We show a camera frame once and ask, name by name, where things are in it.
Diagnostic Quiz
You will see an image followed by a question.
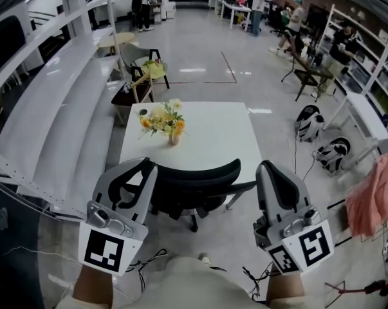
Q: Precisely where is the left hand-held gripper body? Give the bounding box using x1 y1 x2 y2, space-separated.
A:
78 200 149 276

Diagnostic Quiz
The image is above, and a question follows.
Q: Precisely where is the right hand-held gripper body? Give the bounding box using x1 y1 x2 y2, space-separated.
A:
253 206 335 276

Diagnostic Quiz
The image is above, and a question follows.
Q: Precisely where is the black office chair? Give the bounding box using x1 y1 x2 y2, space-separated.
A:
145 158 257 233

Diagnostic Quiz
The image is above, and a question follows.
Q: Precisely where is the person's left forearm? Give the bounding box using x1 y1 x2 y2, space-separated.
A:
71 264 114 308

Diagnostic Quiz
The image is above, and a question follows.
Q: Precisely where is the person's right forearm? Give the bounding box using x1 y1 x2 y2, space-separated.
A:
264 265 306 307

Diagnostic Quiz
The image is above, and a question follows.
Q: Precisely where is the black metal clothes rack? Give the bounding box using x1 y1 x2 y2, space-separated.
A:
327 198 388 248

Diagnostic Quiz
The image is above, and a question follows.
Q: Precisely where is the white black backpack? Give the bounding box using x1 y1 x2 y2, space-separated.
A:
315 136 351 175
295 104 326 143

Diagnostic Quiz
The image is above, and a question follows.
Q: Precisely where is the red tripod stand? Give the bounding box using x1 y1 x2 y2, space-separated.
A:
324 278 388 308

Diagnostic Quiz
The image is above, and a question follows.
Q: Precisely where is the pink cloth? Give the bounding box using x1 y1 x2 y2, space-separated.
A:
345 153 388 238

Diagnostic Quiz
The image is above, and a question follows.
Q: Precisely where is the white square table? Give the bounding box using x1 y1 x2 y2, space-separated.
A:
118 100 264 211

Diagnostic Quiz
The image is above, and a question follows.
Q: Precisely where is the yellow flower bouquet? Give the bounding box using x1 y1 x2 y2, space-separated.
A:
136 98 189 141

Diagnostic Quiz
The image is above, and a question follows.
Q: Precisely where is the person's beige clothing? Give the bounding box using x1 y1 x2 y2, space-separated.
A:
55 256 272 309

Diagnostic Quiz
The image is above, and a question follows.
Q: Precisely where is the white metal shelving rack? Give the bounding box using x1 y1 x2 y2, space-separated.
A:
0 0 127 221

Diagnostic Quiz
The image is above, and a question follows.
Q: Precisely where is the narrow white table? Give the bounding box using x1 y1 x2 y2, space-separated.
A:
324 91 388 170

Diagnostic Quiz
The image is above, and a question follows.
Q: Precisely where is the dark folding table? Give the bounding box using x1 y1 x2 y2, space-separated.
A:
281 51 335 102

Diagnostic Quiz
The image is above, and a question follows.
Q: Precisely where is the round wooden table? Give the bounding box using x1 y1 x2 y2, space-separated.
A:
98 32 136 56

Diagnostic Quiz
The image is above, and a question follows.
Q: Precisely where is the black desk chair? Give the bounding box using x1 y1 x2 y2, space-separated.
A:
268 3 288 37

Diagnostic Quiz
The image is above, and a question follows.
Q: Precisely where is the small white cabinet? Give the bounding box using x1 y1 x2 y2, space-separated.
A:
163 1 177 21

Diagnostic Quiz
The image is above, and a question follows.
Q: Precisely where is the long white desk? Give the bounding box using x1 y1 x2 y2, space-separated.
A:
212 0 252 30

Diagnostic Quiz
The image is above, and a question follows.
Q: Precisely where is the white floor cable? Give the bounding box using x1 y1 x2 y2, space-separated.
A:
0 245 82 267

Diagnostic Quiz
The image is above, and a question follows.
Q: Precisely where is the black frame armchair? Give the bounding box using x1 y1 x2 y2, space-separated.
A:
120 42 171 89

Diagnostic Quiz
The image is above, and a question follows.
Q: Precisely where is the white wall shelf unit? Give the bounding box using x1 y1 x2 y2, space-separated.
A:
319 4 388 128

